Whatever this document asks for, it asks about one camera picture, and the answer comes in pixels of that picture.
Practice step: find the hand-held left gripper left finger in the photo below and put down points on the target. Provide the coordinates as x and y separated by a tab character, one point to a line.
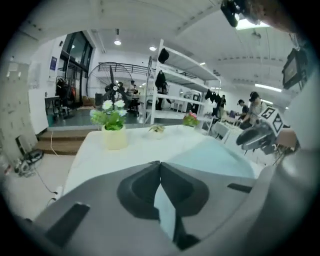
132	195

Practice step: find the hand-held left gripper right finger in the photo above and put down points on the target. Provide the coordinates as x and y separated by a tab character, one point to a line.
185	192

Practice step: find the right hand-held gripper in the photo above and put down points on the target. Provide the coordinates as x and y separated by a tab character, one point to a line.
273	117

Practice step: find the light blue towel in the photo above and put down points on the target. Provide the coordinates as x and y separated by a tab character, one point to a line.
215	160

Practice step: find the long fluorescent tube light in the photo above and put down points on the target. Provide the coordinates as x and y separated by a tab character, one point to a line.
268	87
250	24

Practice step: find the bunch of black hanging bags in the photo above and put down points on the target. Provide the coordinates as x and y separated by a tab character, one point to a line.
212	96

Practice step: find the pink flower plant in pot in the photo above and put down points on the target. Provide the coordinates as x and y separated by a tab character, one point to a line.
190	119

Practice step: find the small succulent in white pot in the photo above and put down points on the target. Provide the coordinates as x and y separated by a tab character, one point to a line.
156	130

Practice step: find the daisy plant in cream pot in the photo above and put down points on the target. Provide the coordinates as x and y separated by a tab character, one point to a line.
112	125

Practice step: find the white socket box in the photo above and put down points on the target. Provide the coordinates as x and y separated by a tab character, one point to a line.
59	190

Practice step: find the black chest-mounted tablet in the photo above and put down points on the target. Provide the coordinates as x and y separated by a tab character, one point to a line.
292	70

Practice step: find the wooden step platform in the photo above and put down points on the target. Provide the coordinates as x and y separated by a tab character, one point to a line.
62	142

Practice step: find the white metal shelving rack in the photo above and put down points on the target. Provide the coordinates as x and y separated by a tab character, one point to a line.
180	82

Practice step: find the brown cardboard box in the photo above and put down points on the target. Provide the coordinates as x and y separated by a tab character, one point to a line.
88	101

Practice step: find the dark oval device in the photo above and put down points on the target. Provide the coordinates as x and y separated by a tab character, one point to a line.
35	155

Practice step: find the black standing fan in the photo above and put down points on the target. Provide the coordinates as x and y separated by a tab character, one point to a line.
112	87

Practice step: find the black hanging bag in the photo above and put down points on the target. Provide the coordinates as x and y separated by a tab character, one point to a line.
160	79

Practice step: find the person's head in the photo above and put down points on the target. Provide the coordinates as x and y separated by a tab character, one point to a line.
270	15

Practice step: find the clothes rack with dark garments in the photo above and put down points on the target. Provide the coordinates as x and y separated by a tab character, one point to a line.
65	92

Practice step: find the white cabinet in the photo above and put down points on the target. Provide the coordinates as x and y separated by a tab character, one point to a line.
37	115

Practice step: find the black balcony railing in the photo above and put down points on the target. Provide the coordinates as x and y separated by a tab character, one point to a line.
130	68

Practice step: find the round recessed downlight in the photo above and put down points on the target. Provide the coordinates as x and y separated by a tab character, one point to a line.
117	42
152	48

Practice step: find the dark glass entrance doors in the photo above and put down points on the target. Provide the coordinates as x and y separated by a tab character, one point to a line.
75	67

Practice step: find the beige locker cabinet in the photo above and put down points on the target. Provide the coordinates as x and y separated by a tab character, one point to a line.
12	107

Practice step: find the black head-worn camera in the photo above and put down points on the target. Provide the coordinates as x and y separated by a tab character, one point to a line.
231	12

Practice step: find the blue wall poster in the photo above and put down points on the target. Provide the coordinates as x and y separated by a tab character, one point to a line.
54	63

